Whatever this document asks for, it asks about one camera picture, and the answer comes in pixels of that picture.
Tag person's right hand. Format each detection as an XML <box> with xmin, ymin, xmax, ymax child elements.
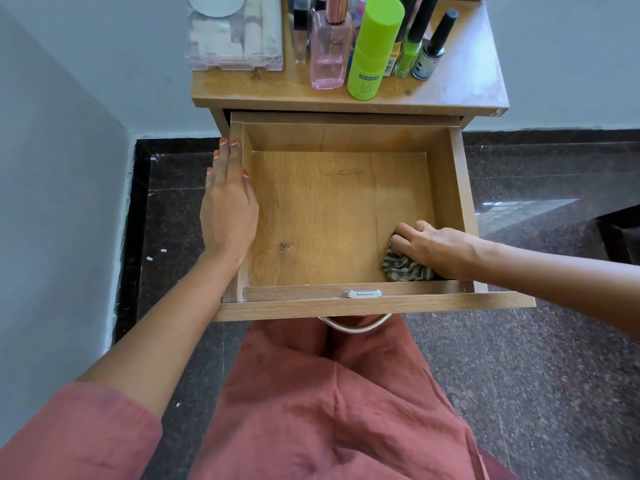
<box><xmin>389</xmin><ymin>219</ymin><xmax>484</xmax><ymax>281</ymax></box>

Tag person's left hand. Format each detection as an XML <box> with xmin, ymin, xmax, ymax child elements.
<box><xmin>199</xmin><ymin>138</ymin><xmax>260</xmax><ymax>266</ymax></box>

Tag green striped cloth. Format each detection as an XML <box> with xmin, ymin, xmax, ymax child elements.
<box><xmin>381</xmin><ymin>242</ymin><xmax>441</xmax><ymax>283</ymax></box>

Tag wooden drawer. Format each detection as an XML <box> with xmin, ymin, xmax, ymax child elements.
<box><xmin>212</xmin><ymin>112</ymin><xmax>537</xmax><ymax>323</ymax></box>

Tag clear box of beige tubes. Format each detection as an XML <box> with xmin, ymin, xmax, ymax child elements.
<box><xmin>185</xmin><ymin>0</ymin><xmax>285</xmax><ymax>72</ymax></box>

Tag pink perfume bottle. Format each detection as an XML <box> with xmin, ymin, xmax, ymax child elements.
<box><xmin>309</xmin><ymin>0</ymin><xmax>355</xmax><ymax>91</ymax></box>

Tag white label nail polish bottle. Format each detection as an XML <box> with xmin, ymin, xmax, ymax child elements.
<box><xmin>411</xmin><ymin>8</ymin><xmax>460</xmax><ymax>81</ymax></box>

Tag green nail polish bottle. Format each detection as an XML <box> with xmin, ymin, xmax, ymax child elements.
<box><xmin>393</xmin><ymin>0</ymin><xmax>441</xmax><ymax>79</ymax></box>

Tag lime green bottle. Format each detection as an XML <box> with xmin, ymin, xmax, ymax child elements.
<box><xmin>347</xmin><ymin>0</ymin><xmax>406</xmax><ymax>101</ymax></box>

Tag cluster of small cosmetic bottles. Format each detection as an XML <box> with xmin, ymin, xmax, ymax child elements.
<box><xmin>287</xmin><ymin>0</ymin><xmax>426</xmax><ymax>65</ymax></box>

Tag white round jar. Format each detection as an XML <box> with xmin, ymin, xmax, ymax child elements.
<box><xmin>187</xmin><ymin>0</ymin><xmax>247</xmax><ymax>18</ymax></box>

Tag person's left forearm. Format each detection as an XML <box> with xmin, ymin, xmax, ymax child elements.
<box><xmin>77</xmin><ymin>249</ymin><xmax>246</xmax><ymax>421</ymax></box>

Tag person's right forearm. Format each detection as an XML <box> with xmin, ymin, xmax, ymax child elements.
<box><xmin>475</xmin><ymin>239</ymin><xmax>640</xmax><ymax>341</ymax></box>

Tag person's legs pink trousers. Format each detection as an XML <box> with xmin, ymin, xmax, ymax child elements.
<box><xmin>189</xmin><ymin>317</ymin><xmax>516</xmax><ymax>480</ymax></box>

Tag person's left pink sleeve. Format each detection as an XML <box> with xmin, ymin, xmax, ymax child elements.
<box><xmin>0</xmin><ymin>382</ymin><xmax>163</xmax><ymax>480</ymax></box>

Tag wooden dressing table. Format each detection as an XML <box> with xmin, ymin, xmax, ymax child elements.
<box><xmin>189</xmin><ymin>0</ymin><xmax>511</xmax><ymax>141</ymax></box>

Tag black furniture base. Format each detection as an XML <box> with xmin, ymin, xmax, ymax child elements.
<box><xmin>595</xmin><ymin>204</ymin><xmax>640</xmax><ymax>265</ymax></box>

